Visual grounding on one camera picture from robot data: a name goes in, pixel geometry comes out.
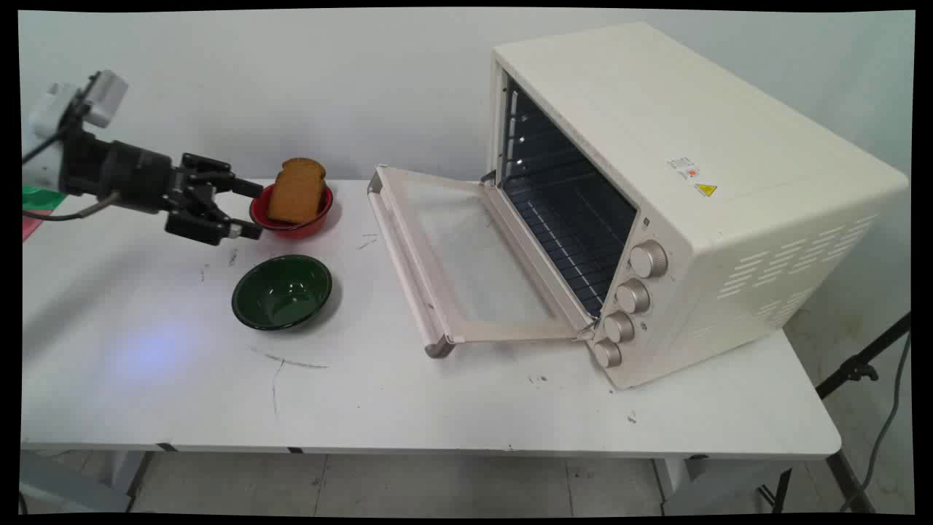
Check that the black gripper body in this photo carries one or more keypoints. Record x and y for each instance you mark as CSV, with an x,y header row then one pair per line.
x,y
135,179

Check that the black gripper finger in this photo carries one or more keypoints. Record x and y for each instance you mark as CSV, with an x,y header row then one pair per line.
x,y
237,230
233,182

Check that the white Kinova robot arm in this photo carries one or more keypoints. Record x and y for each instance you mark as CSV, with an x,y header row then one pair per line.
x,y
40,138

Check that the red bowl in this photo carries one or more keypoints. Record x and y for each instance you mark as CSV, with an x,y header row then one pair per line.
x,y
291,219

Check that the brown toast slice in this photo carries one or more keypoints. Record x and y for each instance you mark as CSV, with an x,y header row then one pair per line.
x,y
296,191

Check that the dark green bowl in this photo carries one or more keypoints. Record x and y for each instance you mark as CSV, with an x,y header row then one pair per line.
x,y
281,292

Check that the green paper sheet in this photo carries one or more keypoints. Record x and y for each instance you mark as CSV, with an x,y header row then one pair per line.
x,y
40,197

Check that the red paper sheet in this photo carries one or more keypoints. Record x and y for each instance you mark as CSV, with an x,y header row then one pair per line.
x,y
33,224

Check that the glass oven door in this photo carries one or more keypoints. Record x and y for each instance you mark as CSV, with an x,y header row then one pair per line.
x,y
466,255

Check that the silver oven knob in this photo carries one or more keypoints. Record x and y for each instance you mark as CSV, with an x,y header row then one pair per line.
x,y
619,327
648,259
607,354
633,297

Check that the yellow warning sticker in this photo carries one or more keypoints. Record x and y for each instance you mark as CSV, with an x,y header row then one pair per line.
x,y
705,189

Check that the cream toaster oven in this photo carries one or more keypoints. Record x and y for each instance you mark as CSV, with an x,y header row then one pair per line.
x,y
729,182

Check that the black tripod stand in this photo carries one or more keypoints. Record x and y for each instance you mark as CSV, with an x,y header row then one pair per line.
x,y
849,408

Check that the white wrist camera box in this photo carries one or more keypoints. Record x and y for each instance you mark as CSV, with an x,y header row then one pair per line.
x,y
102,95

